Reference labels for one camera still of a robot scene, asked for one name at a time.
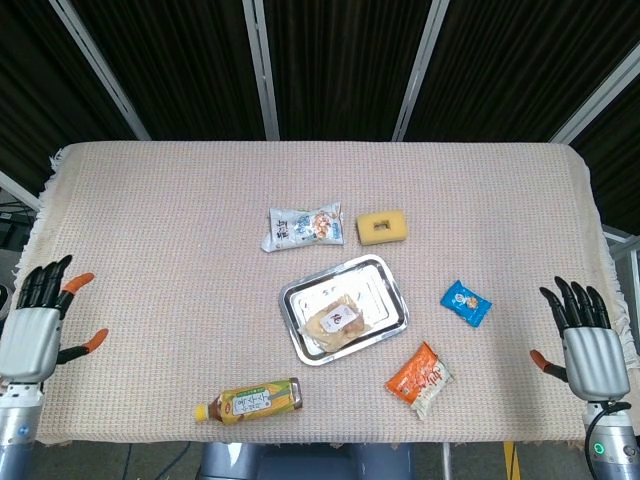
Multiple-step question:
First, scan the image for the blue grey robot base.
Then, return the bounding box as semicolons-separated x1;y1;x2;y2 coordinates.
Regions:
199;442;416;480

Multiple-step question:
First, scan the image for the grey aluminium frame post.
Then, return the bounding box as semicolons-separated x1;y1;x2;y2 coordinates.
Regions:
48;0;152;142
391;0;451;142
241;0;281;141
548;42;640;147

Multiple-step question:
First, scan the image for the orange and clear food bag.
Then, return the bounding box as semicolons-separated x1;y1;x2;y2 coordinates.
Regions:
384;341;456;420

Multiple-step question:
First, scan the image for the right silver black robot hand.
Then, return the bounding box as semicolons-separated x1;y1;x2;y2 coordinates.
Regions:
528;275;632;401

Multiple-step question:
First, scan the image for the beige woven tablecloth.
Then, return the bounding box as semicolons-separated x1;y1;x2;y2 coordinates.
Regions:
12;141;640;447

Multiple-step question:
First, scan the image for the white blue snack bag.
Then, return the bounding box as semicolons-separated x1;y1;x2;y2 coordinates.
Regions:
261;201;346;253

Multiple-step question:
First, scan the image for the stainless steel rectangular tray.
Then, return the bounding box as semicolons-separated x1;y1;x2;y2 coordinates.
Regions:
278;253;410;369

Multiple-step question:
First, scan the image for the clear bag of bread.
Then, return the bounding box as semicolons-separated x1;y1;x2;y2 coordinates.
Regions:
298;293;374;354

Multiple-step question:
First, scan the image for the corn tea bottle yellow label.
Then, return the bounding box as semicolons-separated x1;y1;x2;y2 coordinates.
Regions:
194;377;304;427

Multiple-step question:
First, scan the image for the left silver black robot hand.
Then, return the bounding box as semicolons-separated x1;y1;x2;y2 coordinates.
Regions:
0;254;110;386

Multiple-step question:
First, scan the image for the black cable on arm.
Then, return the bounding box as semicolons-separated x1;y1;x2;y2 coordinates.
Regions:
584;401;632;480

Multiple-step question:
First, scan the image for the yellow sponge with green base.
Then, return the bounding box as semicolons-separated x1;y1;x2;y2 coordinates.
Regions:
355;209;410;247

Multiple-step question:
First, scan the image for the small blue snack packet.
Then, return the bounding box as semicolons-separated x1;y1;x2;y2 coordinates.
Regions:
439;279;494;329

